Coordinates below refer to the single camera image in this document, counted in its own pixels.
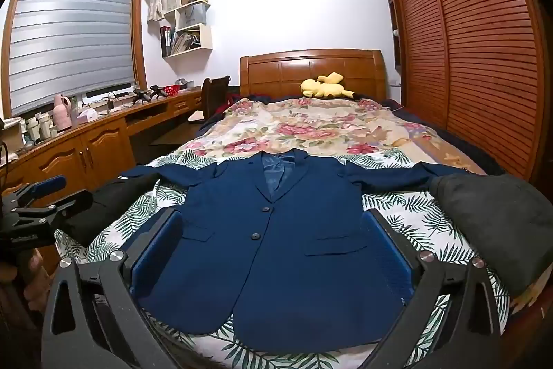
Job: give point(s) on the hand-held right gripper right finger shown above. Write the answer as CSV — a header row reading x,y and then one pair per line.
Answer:
x,y
389,254

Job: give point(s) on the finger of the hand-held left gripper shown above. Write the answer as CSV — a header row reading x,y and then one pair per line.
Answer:
x,y
71,204
47,184

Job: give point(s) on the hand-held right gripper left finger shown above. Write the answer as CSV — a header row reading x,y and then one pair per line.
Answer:
x,y
157,254

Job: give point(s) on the navy blue suit jacket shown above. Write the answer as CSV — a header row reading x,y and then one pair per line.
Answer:
x,y
276,265

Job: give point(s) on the black garment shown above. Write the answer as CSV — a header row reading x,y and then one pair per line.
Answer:
x,y
112,200

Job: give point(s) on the wooden desk cabinet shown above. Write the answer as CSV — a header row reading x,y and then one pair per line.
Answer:
x,y
103,144

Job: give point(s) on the pink thermos jug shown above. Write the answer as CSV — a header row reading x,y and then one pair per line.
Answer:
x,y
63,114

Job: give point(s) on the pink tissue box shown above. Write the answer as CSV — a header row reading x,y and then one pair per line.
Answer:
x,y
85,116

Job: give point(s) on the dark grey folded garment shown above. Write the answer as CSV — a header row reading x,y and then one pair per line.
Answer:
x,y
497,222

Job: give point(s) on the dark blue bed sheet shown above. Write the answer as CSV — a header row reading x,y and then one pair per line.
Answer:
x,y
427,131

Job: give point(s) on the black tripod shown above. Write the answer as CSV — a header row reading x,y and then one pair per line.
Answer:
x,y
147,94

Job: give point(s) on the floral blanket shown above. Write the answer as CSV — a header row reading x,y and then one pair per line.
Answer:
x,y
311,127

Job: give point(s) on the red basket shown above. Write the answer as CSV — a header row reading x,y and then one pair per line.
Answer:
x,y
171,90

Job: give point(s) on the grey window blind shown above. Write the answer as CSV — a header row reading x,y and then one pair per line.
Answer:
x,y
69,32

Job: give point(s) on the dark wooden chair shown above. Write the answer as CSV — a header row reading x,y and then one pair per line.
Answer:
x,y
214,92

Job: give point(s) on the yellow plush toy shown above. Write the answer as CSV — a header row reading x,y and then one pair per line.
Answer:
x,y
322,89

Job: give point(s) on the wooden bed headboard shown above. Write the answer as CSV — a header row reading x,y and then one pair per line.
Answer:
x,y
276,70

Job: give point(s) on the wooden louvered wardrobe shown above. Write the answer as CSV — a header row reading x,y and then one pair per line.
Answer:
x,y
475,49

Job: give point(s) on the grey paper bag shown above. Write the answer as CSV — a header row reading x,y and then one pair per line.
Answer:
x,y
193,15

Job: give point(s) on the wooden bed frame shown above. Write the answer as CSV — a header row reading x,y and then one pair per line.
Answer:
x,y
533,310

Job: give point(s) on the wooden window frame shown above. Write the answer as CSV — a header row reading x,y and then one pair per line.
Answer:
x,y
139,27

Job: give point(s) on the white wall shelf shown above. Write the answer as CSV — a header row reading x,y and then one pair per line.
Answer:
x,y
206,37

